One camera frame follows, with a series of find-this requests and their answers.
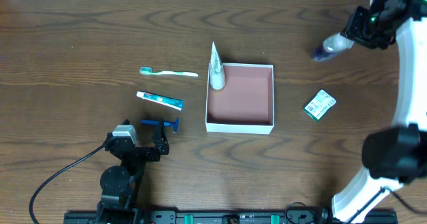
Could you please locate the green white toothbrush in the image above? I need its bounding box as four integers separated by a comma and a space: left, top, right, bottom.
139, 67, 199, 77

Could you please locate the green white toothpaste tube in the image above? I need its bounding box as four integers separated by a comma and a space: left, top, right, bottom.
136, 91, 184, 111

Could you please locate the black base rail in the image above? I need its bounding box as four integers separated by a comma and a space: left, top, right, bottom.
63, 209, 398, 224

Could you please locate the white cone tube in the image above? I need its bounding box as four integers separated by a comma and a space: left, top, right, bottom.
209, 42, 226, 90

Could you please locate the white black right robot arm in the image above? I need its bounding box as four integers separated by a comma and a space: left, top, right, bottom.
174, 0, 426, 223

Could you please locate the blue disposable razor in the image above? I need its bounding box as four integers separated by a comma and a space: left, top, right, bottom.
140, 118, 179, 133

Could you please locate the green white small packet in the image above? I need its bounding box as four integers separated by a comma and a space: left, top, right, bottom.
303, 89, 336, 121

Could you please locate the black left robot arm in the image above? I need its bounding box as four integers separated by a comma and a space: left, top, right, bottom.
94, 119, 169, 223

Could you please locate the clear pump soap bottle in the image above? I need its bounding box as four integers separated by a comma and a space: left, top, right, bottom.
312, 33, 354, 62

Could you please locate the white box pink interior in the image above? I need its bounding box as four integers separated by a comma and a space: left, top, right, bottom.
205, 63, 275, 135

